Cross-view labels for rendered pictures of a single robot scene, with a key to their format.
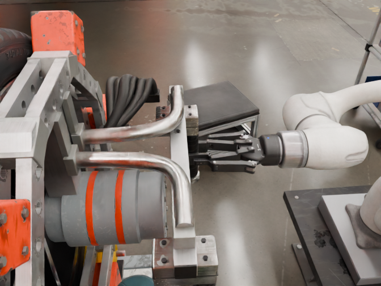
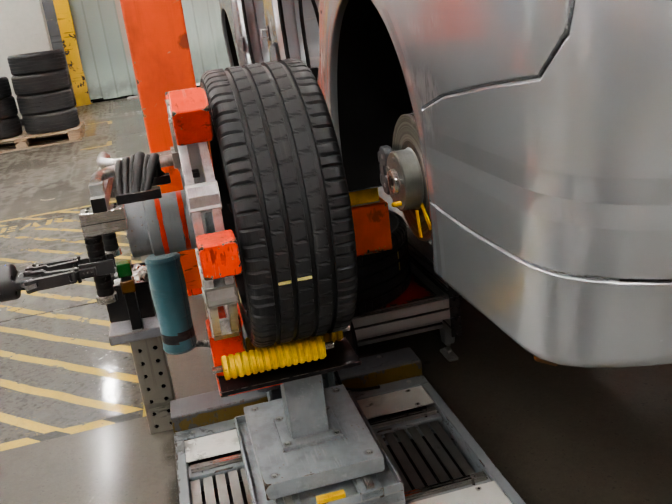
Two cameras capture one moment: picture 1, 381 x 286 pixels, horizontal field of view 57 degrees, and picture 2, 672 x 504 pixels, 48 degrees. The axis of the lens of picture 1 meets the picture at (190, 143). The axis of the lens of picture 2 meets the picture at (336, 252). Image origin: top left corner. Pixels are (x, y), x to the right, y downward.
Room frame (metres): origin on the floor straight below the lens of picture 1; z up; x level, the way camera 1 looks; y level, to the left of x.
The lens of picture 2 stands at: (2.19, 0.28, 1.30)
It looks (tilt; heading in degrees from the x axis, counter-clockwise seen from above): 19 degrees down; 172
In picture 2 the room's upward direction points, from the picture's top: 7 degrees counter-clockwise
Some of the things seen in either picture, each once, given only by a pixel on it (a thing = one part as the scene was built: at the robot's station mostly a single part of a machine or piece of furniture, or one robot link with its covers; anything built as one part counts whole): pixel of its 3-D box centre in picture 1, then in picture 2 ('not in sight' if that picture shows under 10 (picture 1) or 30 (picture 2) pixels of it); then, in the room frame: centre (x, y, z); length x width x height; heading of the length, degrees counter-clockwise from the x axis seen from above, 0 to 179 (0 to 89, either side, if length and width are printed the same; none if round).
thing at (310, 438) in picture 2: not in sight; (303, 397); (0.42, 0.39, 0.32); 0.40 x 0.30 x 0.28; 3
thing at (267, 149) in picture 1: (257, 150); (20, 280); (0.63, -0.16, 0.83); 0.09 x 0.08 x 0.07; 93
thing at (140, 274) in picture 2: not in sight; (133, 288); (-0.12, -0.04, 0.51); 0.20 x 0.14 x 0.13; 174
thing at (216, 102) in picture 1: (211, 125); not in sight; (1.61, -0.12, 0.17); 0.43 x 0.36 x 0.34; 115
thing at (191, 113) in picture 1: (177, 120); (104, 219); (0.62, 0.03, 0.93); 0.09 x 0.05 x 0.05; 93
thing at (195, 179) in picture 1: (190, 154); (99, 266); (0.62, 0.00, 0.83); 0.04 x 0.04 x 0.16
